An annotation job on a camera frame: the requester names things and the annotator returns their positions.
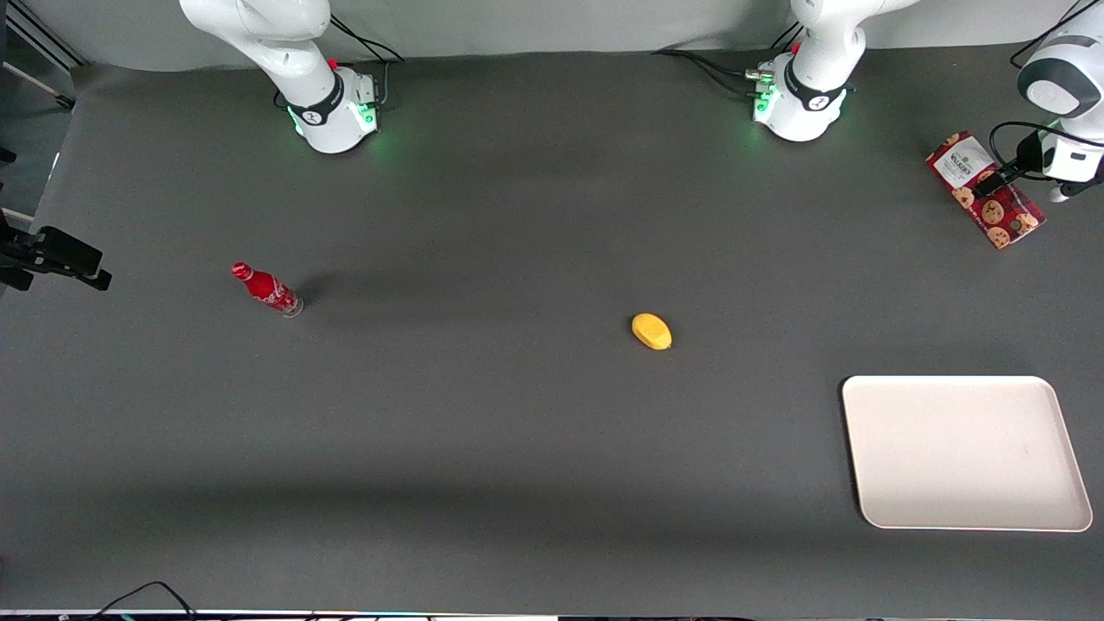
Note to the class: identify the white rectangular tray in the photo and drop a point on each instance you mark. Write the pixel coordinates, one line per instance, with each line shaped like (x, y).
(962, 453)

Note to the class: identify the aluminium frame rail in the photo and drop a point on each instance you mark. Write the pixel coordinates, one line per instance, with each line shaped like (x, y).
(43, 34)

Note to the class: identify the red cookie box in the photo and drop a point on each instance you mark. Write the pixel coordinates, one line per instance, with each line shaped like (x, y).
(983, 185)

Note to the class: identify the red cola bottle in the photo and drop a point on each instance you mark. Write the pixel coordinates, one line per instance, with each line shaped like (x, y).
(267, 290)

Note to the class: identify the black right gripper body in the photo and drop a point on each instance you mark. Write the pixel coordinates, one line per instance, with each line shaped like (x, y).
(26, 252)

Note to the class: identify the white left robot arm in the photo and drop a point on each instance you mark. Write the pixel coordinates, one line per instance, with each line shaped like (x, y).
(806, 103)

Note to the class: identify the yellow lemon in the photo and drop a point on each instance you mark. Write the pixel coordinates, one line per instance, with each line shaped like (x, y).
(652, 331)

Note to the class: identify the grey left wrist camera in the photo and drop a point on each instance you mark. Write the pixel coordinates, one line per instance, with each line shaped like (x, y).
(1065, 190)

